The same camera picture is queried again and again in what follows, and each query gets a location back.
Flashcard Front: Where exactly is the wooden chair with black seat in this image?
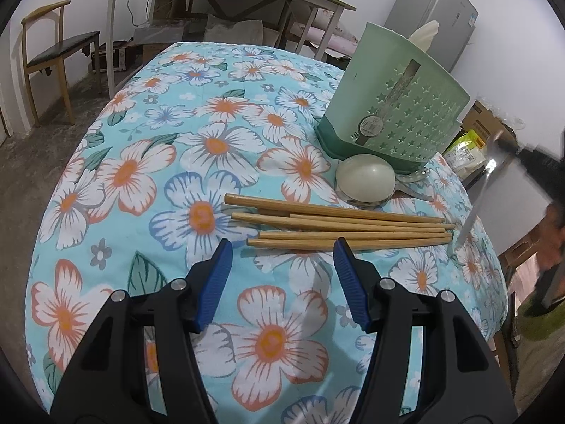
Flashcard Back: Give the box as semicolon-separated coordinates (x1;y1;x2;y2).
21;0;101;125

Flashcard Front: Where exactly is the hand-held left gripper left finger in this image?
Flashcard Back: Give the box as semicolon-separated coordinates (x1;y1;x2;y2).
50;238;234;424

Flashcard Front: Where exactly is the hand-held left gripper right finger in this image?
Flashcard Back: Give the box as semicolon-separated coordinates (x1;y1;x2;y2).
333;237;518;424

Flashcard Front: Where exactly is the silver metal utensil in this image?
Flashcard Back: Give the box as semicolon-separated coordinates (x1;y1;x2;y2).
450;154;499;259

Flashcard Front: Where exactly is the floral light blue blanket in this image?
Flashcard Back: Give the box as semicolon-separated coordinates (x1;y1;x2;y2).
24;42;508;424

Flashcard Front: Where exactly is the pink rolled mat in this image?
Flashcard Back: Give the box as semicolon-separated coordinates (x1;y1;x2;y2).
304;9;360;54

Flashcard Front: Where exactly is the yellow and white bag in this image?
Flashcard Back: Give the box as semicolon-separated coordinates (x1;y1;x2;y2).
444;129;488;173

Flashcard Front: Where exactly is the black case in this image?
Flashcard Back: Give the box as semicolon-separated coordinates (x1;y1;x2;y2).
90;40;133;73

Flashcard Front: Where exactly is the green plastic utensil holder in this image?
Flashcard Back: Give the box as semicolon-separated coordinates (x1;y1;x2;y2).
315;21;471;174

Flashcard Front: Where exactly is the silver refrigerator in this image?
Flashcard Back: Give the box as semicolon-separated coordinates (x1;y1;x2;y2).
383;0;480;73

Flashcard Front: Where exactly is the grey sack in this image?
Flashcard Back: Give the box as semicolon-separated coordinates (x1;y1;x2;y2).
205;13;266;45

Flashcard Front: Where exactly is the cream plastic spatula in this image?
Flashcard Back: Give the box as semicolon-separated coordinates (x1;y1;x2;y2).
406;20;440;54

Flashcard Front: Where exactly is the cardboard box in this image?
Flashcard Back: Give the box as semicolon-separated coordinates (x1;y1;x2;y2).
459;99;522;177

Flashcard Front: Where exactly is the blurred green cloth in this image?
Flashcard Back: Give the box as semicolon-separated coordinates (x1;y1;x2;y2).
516;291;565;341

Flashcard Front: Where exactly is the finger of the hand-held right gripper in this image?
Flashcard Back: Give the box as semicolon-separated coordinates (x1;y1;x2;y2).
492;132;565;173

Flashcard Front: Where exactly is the cream plastic ladle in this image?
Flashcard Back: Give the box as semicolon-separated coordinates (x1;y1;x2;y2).
336;154;396;201

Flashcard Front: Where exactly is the grey round skimmer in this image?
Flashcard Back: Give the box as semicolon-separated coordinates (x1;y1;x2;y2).
335;168;435;210

